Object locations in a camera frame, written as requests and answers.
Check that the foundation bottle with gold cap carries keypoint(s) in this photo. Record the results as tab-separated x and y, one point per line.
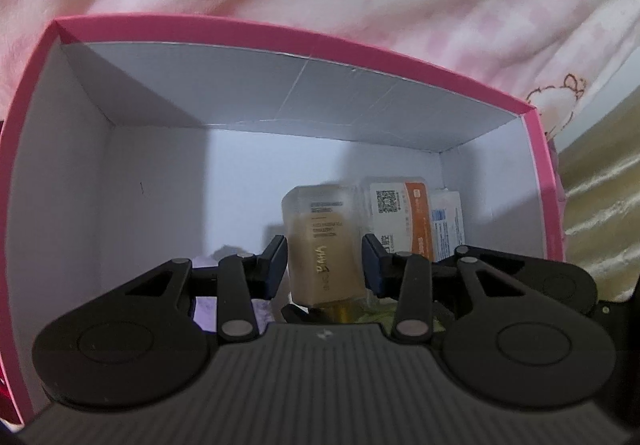
325	235

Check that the small white blue packet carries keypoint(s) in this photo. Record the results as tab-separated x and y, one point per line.
447	225

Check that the gold curtain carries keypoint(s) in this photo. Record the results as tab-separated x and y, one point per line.
600	200

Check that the pink cardboard box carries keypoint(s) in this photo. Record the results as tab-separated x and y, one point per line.
150	175

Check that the clear plastic box orange label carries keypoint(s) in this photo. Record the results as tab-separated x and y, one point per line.
400	205

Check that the purple powder puff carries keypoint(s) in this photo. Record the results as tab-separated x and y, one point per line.
205	315

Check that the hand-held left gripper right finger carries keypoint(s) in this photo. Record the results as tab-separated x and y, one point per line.
372	270

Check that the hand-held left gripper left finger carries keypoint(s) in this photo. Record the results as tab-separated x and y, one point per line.
274	270

